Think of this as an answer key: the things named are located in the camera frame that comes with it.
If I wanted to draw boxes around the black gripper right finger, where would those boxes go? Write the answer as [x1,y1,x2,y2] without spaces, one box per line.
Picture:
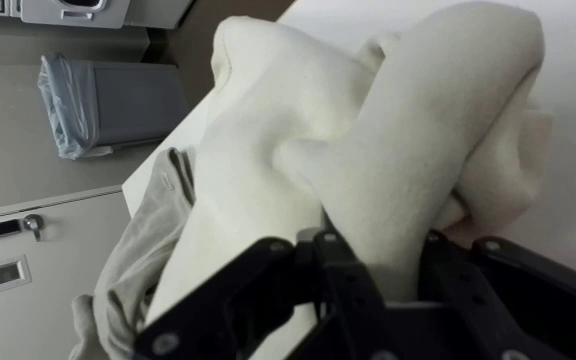
[420,231,576,360]

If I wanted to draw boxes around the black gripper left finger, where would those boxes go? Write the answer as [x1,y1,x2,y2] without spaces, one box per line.
[131,229,405,360]

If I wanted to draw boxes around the white cloth towel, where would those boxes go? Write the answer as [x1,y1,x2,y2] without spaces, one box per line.
[144,0,555,329]

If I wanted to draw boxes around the grey shirt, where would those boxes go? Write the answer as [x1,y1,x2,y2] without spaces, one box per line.
[66,147,199,360]

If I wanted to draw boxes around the white drawer cabinet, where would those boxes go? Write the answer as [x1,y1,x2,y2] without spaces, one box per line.
[0,185,133,360]

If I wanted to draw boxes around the silver door lock with key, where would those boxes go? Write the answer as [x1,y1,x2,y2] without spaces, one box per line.
[21,213,47,245]

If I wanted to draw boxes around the grey trash bin with liner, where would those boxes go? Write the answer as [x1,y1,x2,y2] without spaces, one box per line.
[35,55,187,162]

